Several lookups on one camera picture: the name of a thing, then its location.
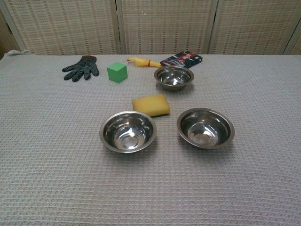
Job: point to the dark printed snack packet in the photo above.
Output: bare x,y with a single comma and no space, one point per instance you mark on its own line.
181,58

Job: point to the woven folding screen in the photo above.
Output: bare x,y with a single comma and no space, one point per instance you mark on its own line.
164,23

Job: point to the green cube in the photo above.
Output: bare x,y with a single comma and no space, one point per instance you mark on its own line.
116,73

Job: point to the dark grey knitted glove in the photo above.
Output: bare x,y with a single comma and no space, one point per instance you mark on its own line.
82,67

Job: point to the yellow sponge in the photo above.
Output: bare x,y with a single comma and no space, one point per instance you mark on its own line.
150,103

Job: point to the stainless steel bowl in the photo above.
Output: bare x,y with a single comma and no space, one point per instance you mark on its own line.
110,131
164,83
218,127

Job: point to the beige woven tablecloth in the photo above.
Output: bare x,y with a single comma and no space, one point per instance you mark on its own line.
70,164

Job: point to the yellow rubber chicken toy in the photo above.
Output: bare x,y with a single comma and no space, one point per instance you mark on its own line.
143,62

